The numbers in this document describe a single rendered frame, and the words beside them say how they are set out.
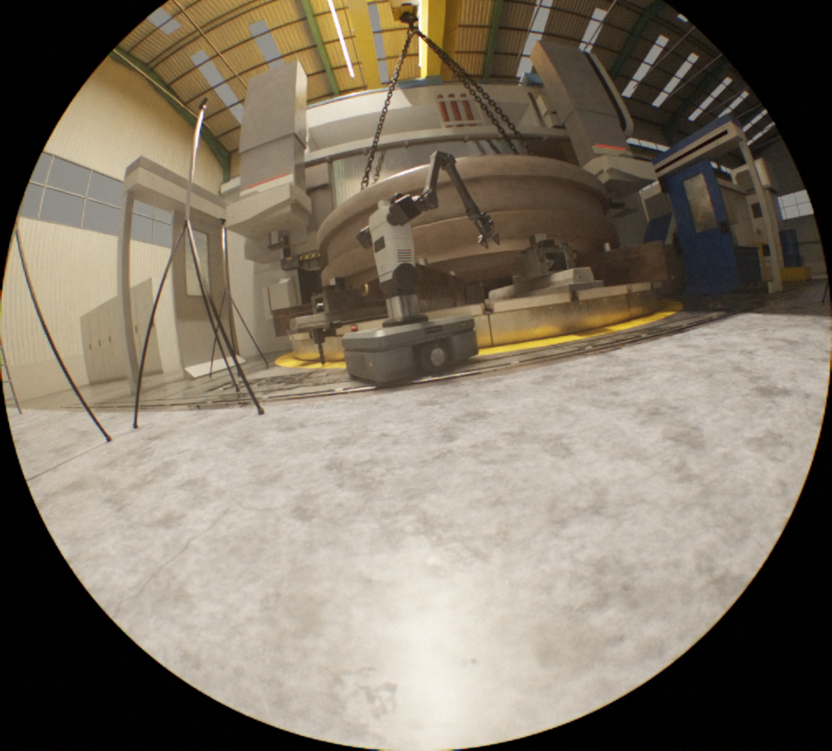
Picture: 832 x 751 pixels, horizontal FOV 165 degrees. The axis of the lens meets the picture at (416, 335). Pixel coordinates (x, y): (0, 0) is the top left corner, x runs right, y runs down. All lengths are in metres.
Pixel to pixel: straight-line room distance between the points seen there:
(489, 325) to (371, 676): 1.97
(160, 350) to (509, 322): 6.95
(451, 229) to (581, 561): 2.59
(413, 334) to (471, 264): 5.94
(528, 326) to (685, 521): 1.83
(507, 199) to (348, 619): 3.02
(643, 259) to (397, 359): 2.58
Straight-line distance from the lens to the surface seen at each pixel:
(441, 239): 2.70
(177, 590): 0.52
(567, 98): 6.83
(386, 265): 1.59
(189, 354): 4.10
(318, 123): 9.44
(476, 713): 0.31
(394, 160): 6.60
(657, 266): 3.11
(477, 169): 2.93
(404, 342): 1.34
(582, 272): 2.11
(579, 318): 2.29
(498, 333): 2.06
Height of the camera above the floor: 0.31
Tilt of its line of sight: 4 degrees down
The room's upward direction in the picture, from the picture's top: 9 degrees counter-clockwise
